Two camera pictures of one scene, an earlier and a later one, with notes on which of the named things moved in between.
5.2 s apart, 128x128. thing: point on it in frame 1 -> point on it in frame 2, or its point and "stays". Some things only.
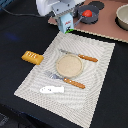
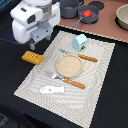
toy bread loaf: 32,57 stays
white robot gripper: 57,7 -> 34,20
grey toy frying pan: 88,20 stays
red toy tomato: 87,13 stays
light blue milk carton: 66,22 -> 79,42
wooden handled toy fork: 66,80 stays
